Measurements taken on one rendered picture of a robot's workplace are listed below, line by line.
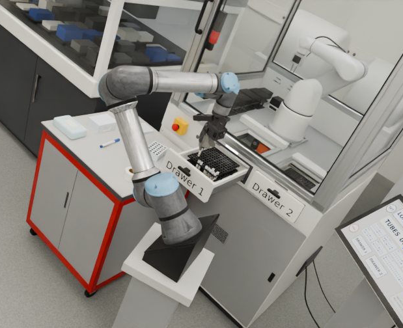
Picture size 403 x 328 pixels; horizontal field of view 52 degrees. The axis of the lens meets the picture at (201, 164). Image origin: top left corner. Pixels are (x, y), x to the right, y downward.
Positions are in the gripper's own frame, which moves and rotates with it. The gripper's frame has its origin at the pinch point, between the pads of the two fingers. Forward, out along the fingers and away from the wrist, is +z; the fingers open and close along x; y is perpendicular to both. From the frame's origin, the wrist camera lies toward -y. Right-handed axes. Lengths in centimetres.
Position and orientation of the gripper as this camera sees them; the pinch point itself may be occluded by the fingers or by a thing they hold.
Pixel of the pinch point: (200, 146)
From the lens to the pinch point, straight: 194.4
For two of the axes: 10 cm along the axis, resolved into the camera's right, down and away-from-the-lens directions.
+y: 7.1, 5.7, -4.1
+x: 6.1, -2.1, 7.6
